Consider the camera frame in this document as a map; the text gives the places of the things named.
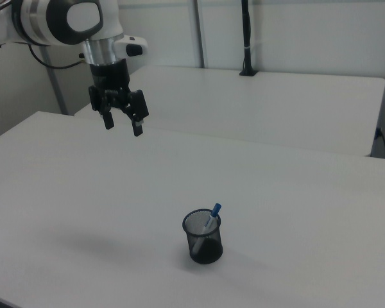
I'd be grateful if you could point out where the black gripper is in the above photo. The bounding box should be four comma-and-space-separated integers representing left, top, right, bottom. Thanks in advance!
88, 60, 150, 137

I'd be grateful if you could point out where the blue and white marker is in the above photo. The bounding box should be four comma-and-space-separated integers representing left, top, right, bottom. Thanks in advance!
192, 202, 223, 254

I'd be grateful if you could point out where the white background table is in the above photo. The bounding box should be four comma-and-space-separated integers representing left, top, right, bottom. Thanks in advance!
74, 65, 385, 158

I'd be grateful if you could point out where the black pole with clamp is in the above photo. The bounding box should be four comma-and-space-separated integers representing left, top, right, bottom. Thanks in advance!
239, 0, 259, 77

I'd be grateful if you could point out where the black mesh pen cup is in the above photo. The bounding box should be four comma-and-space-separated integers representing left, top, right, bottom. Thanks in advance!
181, 209, 224, 265

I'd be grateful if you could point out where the grey slanted partition post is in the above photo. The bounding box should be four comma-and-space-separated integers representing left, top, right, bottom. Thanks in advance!
42, 46, 69, 116

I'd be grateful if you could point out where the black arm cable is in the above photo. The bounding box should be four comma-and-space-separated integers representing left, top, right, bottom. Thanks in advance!
26, 44, 85, 71

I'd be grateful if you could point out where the grey upright partition post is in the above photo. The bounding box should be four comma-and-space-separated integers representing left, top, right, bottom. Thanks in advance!
191, 0, 210, 69

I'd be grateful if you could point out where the black cable with blue plug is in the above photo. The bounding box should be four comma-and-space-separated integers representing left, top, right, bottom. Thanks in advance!
373, 127, 385, 159

